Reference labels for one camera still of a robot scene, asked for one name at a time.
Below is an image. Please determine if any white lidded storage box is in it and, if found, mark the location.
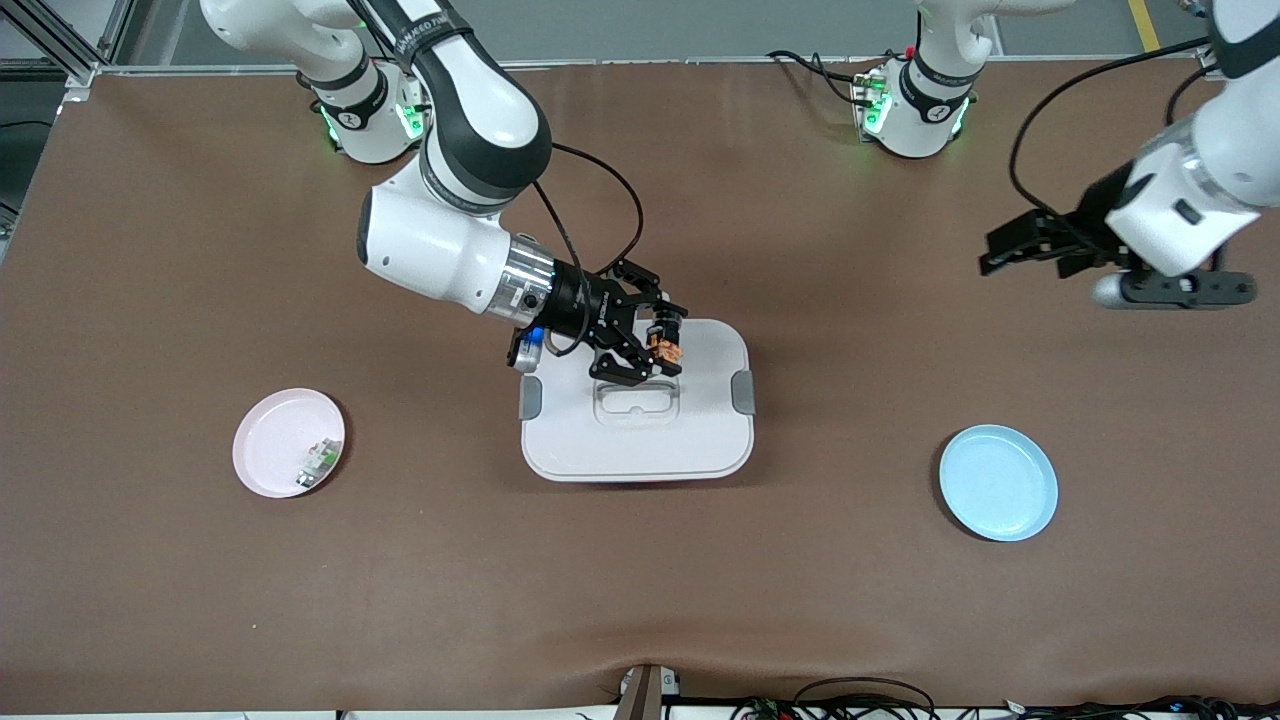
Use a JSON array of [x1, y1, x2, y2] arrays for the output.
[[519, 319, 757, 484]]

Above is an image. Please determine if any light blue plate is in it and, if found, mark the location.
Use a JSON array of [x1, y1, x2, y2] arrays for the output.
[[938, 424, 1059, 543]]

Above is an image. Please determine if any pink plate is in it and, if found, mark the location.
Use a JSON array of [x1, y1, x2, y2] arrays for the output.
[[232, 388, 346, 499]]

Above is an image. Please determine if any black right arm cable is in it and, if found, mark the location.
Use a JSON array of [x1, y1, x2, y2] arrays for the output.
[[530, 140, 646, 358]]

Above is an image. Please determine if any metal table edge rail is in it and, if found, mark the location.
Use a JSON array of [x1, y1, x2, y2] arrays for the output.
[[100, 56, 1201, 73]]

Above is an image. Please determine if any black base power cable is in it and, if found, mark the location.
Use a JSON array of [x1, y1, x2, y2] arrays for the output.
[[768, 50, 861, 106]]

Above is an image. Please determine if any black looped cable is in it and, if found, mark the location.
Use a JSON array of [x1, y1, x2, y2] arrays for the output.
[[795, 678, 936, 720]]

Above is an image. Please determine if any aluminium frame profile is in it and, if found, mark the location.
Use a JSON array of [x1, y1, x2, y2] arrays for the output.
[[0, 0, 131, 89]]

